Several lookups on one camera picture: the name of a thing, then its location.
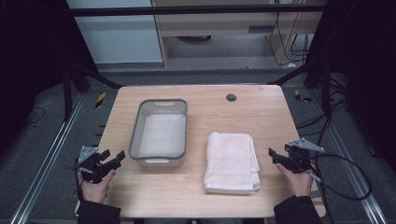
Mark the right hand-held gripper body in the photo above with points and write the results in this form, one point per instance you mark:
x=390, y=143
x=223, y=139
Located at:
x=298, y=160

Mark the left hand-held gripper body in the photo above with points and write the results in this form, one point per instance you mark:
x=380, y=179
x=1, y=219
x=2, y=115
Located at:
x=88, y=168

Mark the person's right hand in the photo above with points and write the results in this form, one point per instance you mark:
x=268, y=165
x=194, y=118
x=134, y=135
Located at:
x=299, y=183

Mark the person's left hand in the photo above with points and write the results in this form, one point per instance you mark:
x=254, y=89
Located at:
x=95, y=191

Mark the folded pale pink towel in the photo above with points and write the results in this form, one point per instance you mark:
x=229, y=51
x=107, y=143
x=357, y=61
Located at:
x=230, y=161

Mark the grey-rimmed plastic basin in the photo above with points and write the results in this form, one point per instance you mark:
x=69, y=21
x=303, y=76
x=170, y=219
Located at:
x=162, y=133

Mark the black metal stand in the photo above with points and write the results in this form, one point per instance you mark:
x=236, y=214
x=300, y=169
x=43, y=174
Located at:
x=326, y=90
x=67, y=93

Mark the white plug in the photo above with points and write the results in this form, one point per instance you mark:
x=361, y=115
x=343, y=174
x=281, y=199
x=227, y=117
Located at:
x=291, y=65

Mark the dark curtain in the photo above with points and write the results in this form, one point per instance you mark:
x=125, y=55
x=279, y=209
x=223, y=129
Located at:
x=31, y=62
x=361, y=62

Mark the white cabinet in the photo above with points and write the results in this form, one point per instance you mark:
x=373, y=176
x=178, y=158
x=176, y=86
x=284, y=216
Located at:
x=118, y=40

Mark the light wooden desk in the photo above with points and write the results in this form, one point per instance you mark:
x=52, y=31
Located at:
x=218, y=23

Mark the metal floor rail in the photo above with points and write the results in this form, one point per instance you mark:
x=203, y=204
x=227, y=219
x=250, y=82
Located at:
x=351, y=168
x=46, y=165

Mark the black horizontal frame bar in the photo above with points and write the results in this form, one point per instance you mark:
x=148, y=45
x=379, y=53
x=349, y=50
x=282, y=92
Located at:
x=186, y=10

